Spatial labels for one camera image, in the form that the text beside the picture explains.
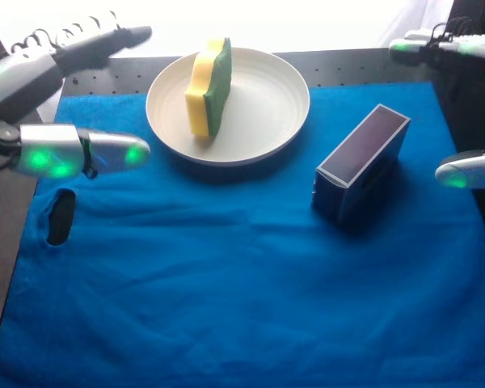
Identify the yellow and green sponge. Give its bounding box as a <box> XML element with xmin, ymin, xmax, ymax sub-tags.
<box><xmin>184</xmin><ymin>37</ymin><xmax>233</xmax><ymax>142</ymax></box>

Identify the white round plate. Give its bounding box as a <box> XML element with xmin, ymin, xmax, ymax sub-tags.
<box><xmin>145</xmin><ymin>47</ymin><xmax>311</xmax><ymax>167</ymax></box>

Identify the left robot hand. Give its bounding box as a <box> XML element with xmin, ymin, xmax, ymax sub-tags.
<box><xmin>0</xmin><ymin>11</ymin><xmax>153</xmax><ymax>181</ymax></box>

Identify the blue cloth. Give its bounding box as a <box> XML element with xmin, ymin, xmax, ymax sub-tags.
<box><xmin>0</xmin><ymin>82</ymin><xmax>485</xmax><ymax>388</ymax></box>

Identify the dark blue box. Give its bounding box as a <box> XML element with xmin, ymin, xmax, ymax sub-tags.
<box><xmin>311</xmin><ymin>103</ymin><xmax>412</xmax><ymax>226</ymax></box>

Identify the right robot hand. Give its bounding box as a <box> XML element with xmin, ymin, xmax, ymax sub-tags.
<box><xmin>389</xmin><ymin>15</ymin><xmax>485</xmax><ymax>190</ymax></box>

